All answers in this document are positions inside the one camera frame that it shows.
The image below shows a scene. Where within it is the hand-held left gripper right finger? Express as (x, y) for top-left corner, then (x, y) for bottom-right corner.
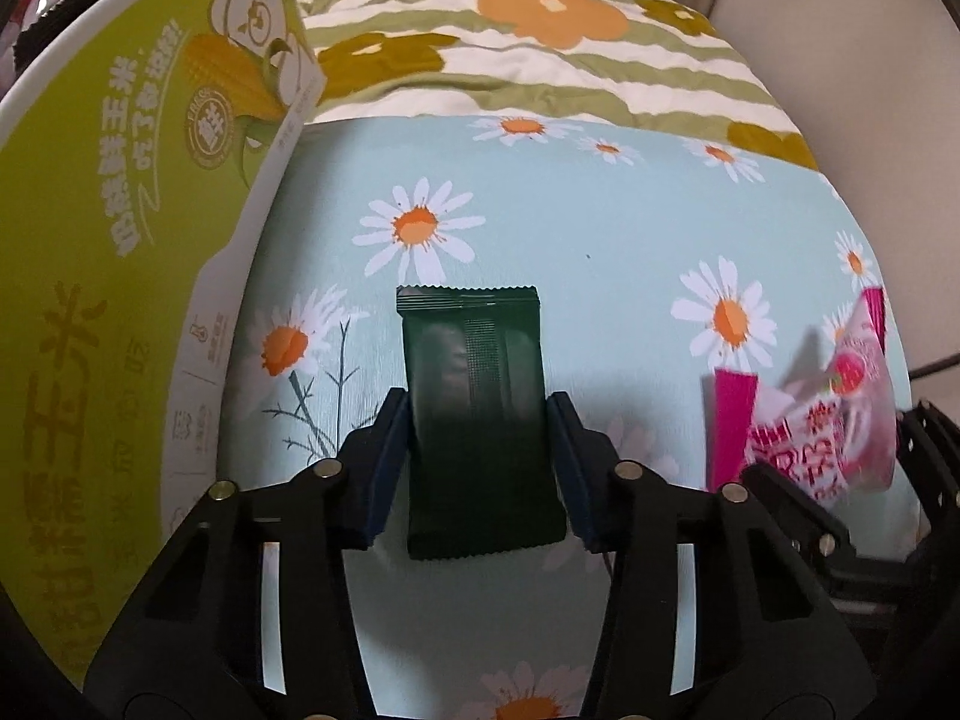
(546, 392), (878, 720)

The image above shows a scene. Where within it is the green striped flower pillow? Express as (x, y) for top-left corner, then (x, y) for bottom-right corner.
(292, 0), (818, 170)

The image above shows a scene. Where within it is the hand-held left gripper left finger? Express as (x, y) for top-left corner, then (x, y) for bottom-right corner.
(82, 388), (410, 720)

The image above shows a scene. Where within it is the green cardboard box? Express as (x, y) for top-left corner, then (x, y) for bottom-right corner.
(0, 0), (327, 691)

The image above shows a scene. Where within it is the light blue daisy bedsheet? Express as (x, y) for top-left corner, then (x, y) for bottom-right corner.
(161, 109), (923, 720)

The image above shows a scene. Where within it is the dark green snack packet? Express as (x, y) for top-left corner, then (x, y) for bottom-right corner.
(396, 283), (567, 562)

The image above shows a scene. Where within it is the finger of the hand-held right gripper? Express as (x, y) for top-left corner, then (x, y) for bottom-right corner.
(896, 401), (960, 533)
(739, 461), (856, 563)

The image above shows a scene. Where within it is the pink red-lettered snack packet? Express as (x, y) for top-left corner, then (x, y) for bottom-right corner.
(701, 285), (901, 507)

